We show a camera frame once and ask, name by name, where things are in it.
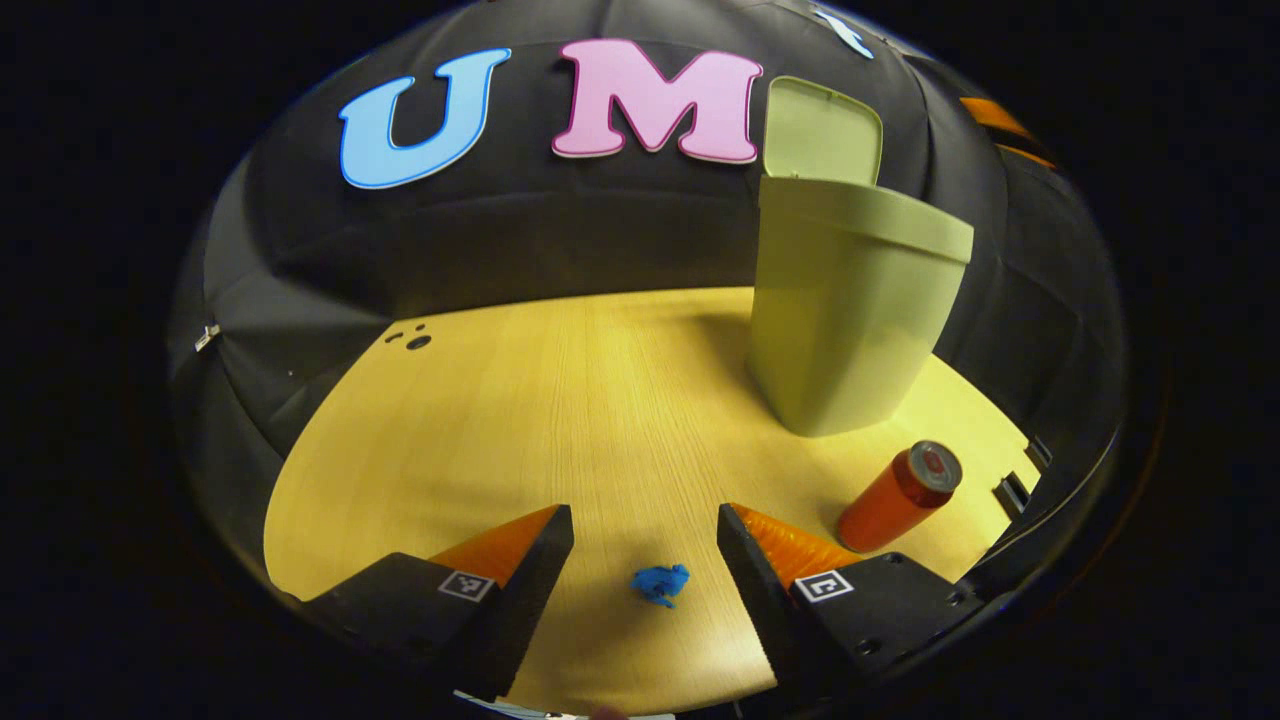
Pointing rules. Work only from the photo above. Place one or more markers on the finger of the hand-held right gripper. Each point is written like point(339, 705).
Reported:
point(1030, 157)
point(995, 115)

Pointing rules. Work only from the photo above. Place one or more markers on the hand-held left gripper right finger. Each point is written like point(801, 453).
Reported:
point(760, 595)

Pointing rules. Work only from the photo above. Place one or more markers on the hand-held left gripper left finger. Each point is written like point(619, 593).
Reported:
point(525, 590)

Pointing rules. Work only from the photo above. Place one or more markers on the blue paper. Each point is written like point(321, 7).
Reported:
point(660, 583)

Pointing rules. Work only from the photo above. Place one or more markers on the red pop can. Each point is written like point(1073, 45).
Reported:
point(890, 505)

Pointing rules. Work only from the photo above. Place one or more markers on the green desktop garbage bin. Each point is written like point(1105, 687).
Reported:
point(850, 320)

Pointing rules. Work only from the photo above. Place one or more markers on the wooden desktop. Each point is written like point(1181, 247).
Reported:
point(600, 420)

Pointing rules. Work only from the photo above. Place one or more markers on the black backdrop cloth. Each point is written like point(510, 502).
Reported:
point(560, 230)

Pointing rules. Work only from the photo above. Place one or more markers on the small white cloth clip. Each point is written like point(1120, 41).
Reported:
point(207, 337)

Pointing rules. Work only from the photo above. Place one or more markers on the black table bracket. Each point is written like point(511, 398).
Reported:
point(1012, 492)
point(1038, 453)

